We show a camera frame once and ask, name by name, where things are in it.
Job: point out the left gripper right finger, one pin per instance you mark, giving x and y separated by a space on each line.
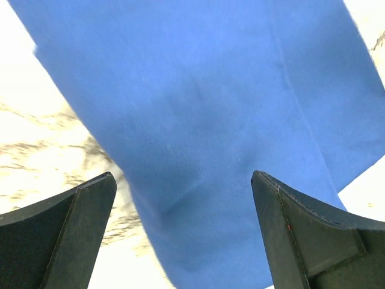
311 244

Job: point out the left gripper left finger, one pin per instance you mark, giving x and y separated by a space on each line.
54 243

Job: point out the blue surgical drape cloth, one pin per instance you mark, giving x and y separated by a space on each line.
189 98

